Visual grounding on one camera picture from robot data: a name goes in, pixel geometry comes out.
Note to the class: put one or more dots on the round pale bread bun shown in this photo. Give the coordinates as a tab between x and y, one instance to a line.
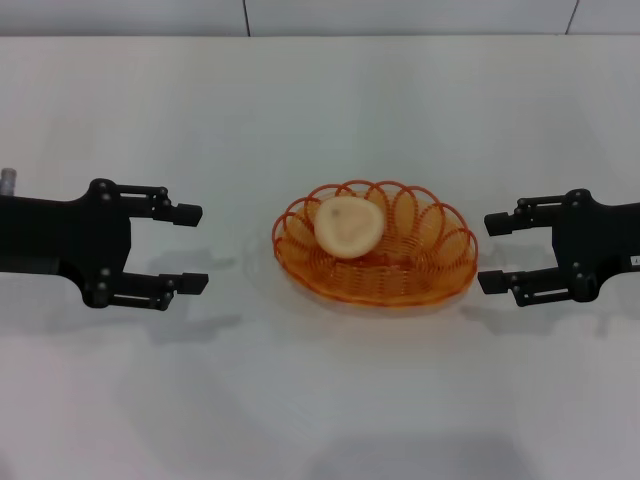
347	227

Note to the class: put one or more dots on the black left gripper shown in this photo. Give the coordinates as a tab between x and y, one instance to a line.
60	235

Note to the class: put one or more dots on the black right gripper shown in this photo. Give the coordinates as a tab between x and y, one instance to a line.
600	245

